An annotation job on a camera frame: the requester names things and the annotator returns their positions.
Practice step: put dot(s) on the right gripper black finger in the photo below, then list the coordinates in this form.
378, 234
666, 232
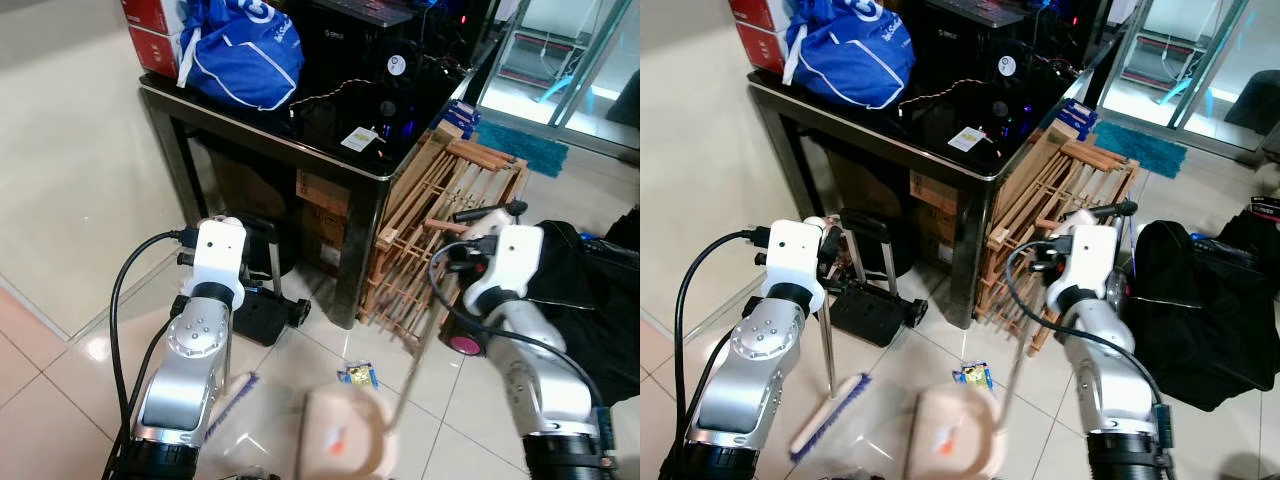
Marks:
495, 211
1115, 210

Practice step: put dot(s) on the broom with purple bristles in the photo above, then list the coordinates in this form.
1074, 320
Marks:
236, 400
830, 415

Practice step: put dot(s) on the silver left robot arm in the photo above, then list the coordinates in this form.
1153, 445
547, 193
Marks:
750, 355
190, 350

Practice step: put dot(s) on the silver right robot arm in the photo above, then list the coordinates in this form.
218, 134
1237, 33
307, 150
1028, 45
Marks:
540, 370
1105, 380

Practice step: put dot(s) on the teal floor mat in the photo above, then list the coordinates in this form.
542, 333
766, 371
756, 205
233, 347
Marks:
530, 148
1140, 148

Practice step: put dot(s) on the wooden folding rack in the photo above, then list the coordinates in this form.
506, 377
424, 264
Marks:
430, 200
1040, 190

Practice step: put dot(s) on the black folding hand cart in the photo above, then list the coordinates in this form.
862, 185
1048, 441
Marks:
268, 310
880, 305

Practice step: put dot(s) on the small blue boxes stack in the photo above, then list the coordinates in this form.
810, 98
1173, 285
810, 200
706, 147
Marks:
460, 118
1078, 116

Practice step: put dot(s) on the black fabric bag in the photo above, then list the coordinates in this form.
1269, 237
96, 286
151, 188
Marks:
1200, 310
590, 300

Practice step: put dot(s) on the black glossy table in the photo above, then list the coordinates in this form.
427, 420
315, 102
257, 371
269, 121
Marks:
365, 150
975, 155

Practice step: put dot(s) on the blue yellow snack wrapper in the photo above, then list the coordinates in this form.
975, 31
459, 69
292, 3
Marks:
974, 375
358, 375

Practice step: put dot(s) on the white paper tag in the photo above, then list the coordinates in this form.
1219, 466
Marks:
359, 139
966, 139

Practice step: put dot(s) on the glass sliding door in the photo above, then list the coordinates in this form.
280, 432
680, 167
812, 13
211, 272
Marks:
560, 60
1180, 60

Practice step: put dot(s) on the black computer case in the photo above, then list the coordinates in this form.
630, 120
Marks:
360, 50
960, 50

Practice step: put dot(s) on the red cardboard box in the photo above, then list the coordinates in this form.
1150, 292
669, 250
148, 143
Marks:
755, 25
150, 30

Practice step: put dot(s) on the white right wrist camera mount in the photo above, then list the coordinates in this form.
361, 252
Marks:
1092, 255
515, 258

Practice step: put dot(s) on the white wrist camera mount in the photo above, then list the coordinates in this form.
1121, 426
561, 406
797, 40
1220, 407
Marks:
515, 258
795, 250
218, 250
1092, 255

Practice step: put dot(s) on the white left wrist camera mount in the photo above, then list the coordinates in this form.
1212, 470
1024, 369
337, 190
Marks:
795, 250
218, 250

